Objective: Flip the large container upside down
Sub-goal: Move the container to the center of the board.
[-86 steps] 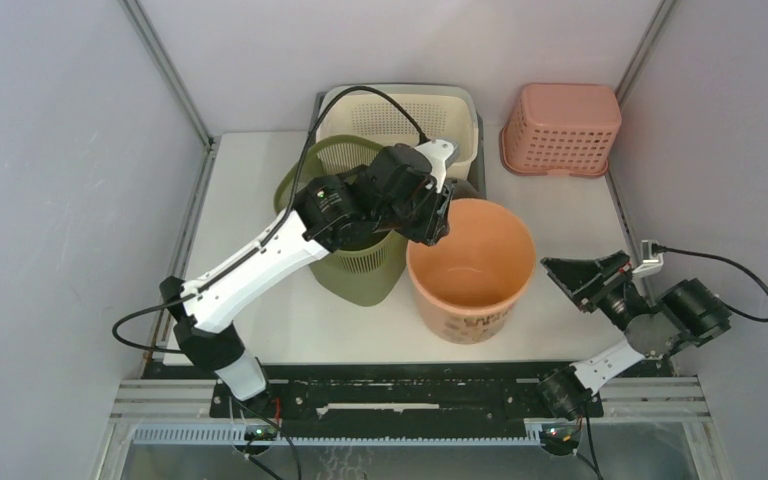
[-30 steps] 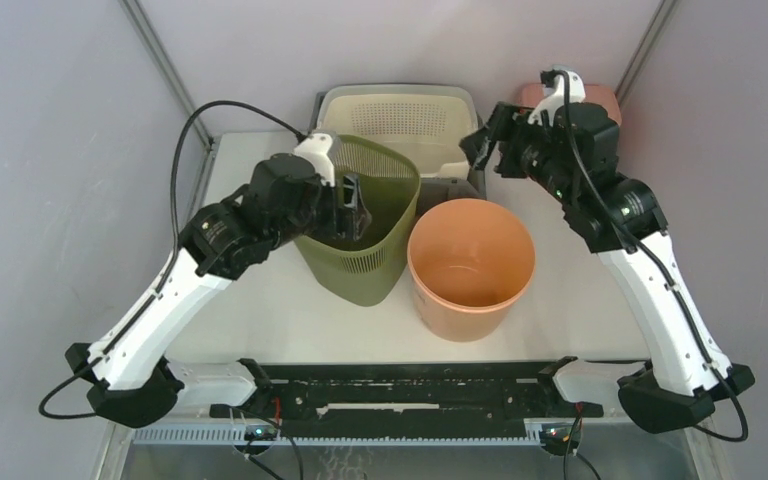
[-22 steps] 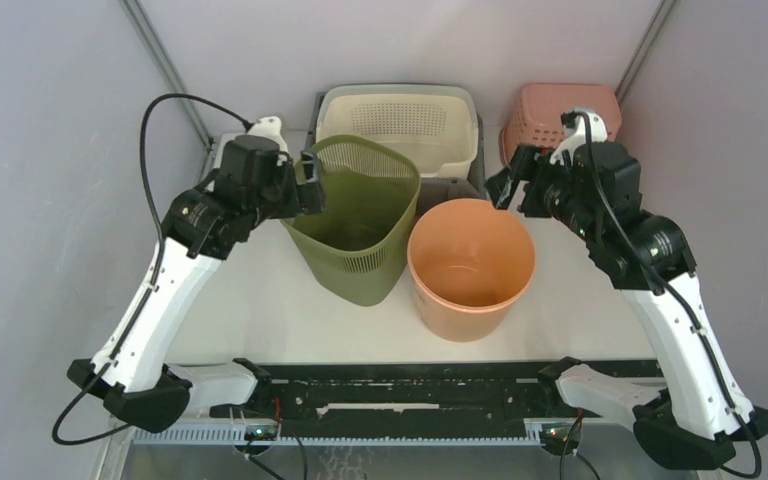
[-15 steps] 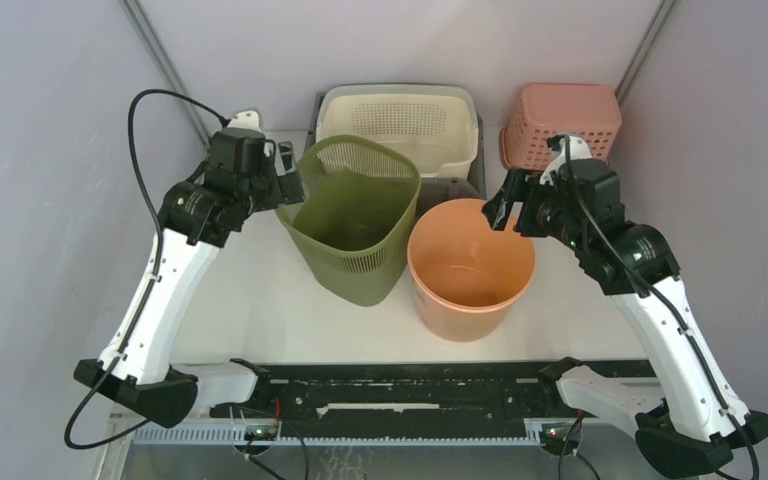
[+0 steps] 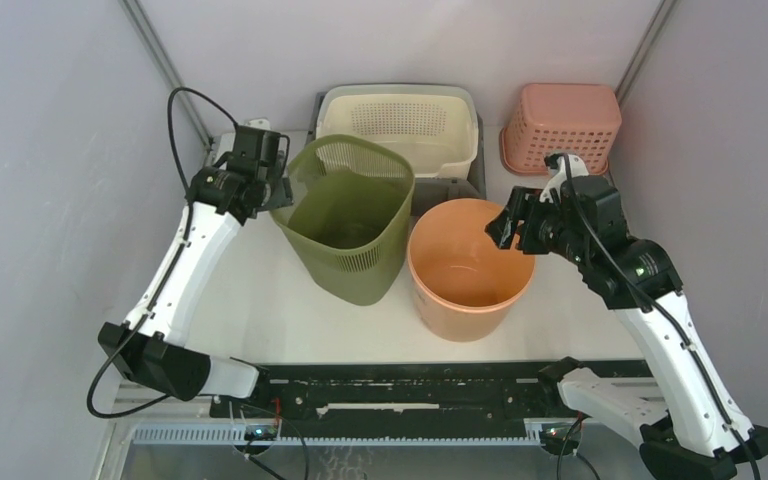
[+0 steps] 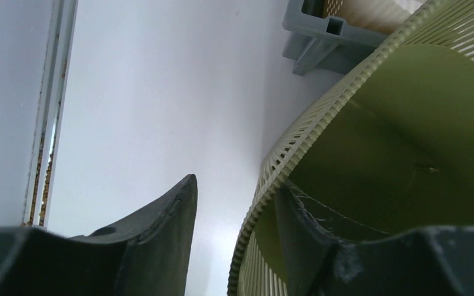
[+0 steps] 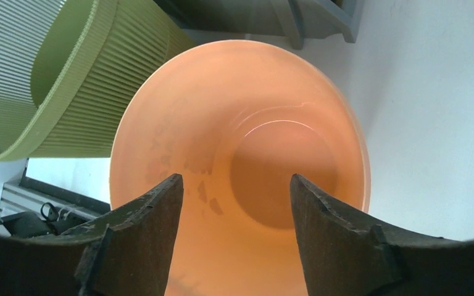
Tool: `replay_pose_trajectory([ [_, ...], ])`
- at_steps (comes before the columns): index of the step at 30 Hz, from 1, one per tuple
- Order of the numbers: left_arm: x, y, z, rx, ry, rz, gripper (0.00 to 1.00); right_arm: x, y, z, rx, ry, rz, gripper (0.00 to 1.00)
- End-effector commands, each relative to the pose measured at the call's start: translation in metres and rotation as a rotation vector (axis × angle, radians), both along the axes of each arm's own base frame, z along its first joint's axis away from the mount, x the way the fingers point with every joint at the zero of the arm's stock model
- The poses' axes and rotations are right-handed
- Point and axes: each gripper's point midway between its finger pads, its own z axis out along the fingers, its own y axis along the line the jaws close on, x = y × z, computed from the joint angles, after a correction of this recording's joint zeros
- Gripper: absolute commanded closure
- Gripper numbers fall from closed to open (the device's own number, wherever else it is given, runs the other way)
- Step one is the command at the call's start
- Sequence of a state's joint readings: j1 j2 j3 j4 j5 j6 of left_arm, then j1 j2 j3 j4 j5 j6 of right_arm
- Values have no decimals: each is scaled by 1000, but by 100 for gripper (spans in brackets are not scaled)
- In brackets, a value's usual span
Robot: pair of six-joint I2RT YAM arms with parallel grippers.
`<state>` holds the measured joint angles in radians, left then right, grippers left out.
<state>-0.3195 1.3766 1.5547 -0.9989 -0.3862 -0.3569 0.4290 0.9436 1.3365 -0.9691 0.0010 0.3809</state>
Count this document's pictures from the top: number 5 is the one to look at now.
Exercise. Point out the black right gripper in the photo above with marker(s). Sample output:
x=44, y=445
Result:
x=501, y=229

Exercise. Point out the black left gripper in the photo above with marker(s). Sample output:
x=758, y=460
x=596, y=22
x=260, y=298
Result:
x=282, y=195

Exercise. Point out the green perforated waste bin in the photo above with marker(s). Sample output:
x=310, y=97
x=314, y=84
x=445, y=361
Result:
x=349, y=219

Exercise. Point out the orange plastic bucket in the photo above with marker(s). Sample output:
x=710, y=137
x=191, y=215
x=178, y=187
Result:
x=463, y=285

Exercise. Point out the pink perforated plastic basket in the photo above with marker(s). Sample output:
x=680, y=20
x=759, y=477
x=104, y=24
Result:
x=580, y=119

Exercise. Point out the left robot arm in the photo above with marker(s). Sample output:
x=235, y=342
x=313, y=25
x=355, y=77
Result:
x=149, y=346

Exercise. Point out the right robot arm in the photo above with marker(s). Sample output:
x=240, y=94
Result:
x=697, y=430

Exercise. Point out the grey plastic storage bin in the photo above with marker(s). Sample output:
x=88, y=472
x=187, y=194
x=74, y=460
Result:
x=444, y=189

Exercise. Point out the cream perforated plastic basket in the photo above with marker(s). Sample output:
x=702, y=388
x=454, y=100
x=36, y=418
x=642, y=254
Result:
x=397, y=126

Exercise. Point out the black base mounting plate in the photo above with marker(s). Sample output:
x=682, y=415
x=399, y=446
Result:
x=448, y=401

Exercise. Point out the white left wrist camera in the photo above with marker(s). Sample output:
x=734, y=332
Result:
x=259, y=123

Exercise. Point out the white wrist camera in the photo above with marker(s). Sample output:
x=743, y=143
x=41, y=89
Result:
x=561, y=167
x=259, y=123

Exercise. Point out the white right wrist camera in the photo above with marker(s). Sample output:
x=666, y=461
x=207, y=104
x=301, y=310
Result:
x=561, y=167

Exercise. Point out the left aluminium frame post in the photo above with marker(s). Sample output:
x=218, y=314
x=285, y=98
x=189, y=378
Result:
x=140, y=21

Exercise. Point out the aluminium frame post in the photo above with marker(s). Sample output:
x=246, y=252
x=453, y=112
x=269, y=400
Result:
x=140, y=21
x=648, y=41

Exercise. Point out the right aluminium frame post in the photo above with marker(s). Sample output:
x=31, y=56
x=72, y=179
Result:
x=648, y=41

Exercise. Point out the aluminium front rail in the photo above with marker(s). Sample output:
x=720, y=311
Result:
x=181, y=427

